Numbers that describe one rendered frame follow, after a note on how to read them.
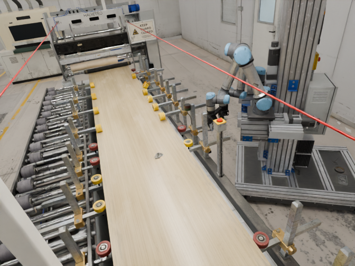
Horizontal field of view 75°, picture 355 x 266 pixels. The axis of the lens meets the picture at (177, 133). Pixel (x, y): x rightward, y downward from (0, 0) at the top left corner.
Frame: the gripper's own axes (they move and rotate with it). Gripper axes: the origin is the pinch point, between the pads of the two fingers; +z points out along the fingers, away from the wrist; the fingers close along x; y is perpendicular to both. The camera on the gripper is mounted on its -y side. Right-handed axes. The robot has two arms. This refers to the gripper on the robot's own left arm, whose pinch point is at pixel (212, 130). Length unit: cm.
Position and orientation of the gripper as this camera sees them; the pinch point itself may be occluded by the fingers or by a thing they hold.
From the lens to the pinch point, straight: 212.0
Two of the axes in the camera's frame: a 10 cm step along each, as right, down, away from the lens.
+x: -9.3, 2.7, -2.4
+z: 1.1, 8.3, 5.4
